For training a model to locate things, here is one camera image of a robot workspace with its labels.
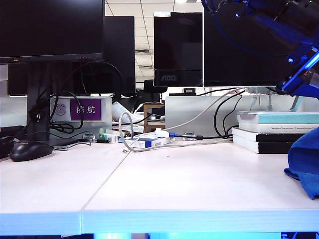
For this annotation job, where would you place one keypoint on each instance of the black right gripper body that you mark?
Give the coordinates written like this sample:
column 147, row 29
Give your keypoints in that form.
column 299, row 79

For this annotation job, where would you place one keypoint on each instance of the blue microfibre rag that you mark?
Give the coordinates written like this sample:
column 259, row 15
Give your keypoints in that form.
column 305, row 159

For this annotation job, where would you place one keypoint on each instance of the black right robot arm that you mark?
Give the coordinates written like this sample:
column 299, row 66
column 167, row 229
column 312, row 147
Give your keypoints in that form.
column 286, row 22

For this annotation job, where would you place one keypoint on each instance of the teal covered book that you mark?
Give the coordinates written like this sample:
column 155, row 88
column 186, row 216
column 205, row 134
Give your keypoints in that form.
column 279, row 118

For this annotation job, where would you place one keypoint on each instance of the black book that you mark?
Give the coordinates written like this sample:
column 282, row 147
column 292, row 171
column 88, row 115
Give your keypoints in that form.
column 274, row 147
column 274, row 137

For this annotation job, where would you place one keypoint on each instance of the black monitor silver loop stand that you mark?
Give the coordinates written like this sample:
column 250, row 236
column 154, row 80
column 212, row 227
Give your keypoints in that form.
column 224, row 62

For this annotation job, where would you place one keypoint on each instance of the dark glossy AOC monitor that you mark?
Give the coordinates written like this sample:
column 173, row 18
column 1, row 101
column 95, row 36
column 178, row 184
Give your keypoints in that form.
column 178, row 44

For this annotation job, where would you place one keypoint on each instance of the wooden stool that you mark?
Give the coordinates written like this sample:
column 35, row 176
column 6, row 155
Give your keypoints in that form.
column 145, row 117

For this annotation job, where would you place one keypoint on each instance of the blue and white cardboard box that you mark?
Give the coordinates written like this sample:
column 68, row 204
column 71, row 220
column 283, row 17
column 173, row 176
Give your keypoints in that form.
column 149, row 143

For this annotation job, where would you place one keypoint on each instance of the black monitor rear side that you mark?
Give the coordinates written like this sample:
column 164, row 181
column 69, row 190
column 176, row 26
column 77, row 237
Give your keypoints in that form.
column 119, row 49

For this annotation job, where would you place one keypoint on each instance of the purple name sign box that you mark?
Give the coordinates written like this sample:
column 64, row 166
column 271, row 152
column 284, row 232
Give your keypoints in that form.
column 107, row 124

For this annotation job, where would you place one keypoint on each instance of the green and white small box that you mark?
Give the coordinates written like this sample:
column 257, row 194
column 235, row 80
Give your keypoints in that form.
column 107, row 138

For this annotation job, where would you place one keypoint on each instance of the purple name sign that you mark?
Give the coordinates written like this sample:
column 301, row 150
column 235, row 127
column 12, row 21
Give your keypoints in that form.
column 86, row 109

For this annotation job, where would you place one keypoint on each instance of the small silver USB adapter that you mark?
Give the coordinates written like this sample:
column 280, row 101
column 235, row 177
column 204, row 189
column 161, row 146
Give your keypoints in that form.
column 88, row 137

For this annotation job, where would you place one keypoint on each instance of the black monitor with black stand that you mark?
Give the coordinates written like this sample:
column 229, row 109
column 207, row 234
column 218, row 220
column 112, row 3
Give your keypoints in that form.
column 49, row 30

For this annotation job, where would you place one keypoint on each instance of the black computer mouse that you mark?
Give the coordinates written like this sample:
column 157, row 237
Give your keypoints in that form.
column 30, row 150

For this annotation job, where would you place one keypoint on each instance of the black keyboard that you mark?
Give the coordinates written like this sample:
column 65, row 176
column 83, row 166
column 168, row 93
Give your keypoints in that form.
column 3, row 149

